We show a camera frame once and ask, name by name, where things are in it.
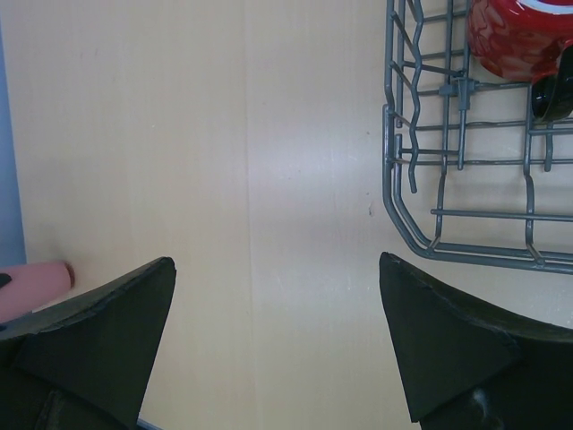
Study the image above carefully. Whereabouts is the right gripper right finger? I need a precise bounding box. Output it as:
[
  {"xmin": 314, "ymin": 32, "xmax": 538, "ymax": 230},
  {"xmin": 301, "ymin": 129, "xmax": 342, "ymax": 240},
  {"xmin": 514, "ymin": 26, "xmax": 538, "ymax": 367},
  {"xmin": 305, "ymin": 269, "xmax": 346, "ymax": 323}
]
[{"xmin": 379, "ymin": 253, "xmax": 572, "ymax": 429}]

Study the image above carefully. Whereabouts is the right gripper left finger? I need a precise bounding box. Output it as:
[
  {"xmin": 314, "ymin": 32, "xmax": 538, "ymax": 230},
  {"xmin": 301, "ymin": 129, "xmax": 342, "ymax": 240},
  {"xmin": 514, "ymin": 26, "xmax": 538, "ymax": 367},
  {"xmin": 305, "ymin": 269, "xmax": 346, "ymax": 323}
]
[{"xmin": 1, "ymin": 257, "xmax": 176, "ymax": 429}]

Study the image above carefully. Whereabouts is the pink cup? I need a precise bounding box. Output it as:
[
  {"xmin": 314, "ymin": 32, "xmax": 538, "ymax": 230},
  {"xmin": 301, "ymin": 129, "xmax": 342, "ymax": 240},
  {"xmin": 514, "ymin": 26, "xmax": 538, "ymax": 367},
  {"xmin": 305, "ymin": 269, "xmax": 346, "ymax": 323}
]
[{"xmin": 1, "ymin": 261, "xmax": 75, "ymax": 323}]

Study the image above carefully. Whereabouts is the red mug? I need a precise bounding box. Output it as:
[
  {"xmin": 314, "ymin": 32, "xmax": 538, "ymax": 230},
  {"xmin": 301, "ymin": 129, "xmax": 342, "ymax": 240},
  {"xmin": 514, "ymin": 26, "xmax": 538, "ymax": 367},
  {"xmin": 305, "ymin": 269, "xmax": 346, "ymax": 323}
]
[{"xmin": 466, "ymin": 0, "xmax": 572, "ymax": 123}]

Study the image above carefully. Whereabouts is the grey wire dish rack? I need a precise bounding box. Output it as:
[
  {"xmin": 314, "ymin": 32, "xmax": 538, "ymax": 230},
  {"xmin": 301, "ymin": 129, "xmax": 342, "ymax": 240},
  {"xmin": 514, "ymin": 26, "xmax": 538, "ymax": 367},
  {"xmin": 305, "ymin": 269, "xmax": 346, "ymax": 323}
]
[{"xmin": 382, "ymin": 1, "xmax": 572, "ymax": 274}]

